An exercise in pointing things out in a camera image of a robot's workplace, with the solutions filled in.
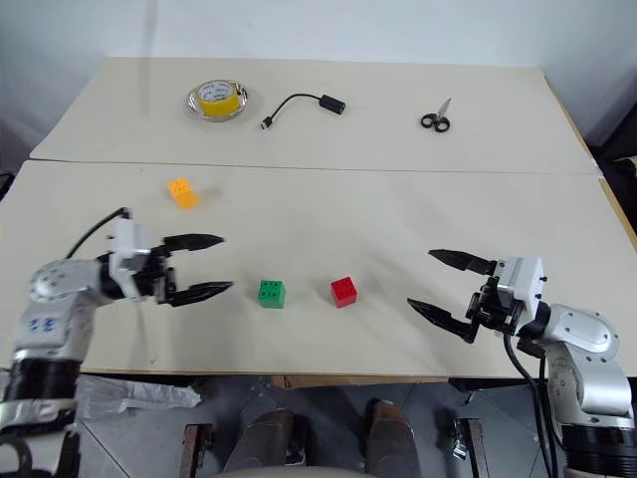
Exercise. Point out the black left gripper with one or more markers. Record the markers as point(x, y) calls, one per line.
point(151, 279)

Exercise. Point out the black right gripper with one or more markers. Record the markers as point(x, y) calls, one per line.
point(492, 309)

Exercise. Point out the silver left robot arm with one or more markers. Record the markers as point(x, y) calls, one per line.
point(55, 309)

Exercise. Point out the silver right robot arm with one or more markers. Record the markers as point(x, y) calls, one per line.
point(587, 343)

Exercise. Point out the yellow toy brick cube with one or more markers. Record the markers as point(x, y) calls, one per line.
point(183, 193)

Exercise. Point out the green toy brick cube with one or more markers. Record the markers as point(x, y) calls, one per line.
point(272, 295)

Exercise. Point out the red toy brick cube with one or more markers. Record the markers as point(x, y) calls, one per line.
point(344, 292)

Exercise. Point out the crumpled clear plastic bag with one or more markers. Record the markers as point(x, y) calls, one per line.
point(134, 396)

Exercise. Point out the dark brown rounded shape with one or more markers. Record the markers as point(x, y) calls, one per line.
point(390, 438)
point(264, 438)

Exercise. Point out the yellow tape in metal bowl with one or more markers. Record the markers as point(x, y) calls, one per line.
point(191, 102)

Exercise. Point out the yellow tape roll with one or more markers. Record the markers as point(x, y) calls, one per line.
point(218, 99)

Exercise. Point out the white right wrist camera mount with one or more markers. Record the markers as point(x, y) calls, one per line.
point(522, 281)

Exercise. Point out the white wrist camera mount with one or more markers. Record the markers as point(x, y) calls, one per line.
point(125, 244)
point(522, 281)

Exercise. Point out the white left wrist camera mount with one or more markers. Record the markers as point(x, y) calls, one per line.
point(125, 244)

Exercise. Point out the dark metal floor bracket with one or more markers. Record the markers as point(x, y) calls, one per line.
point(196, 448)
point(468, 443)

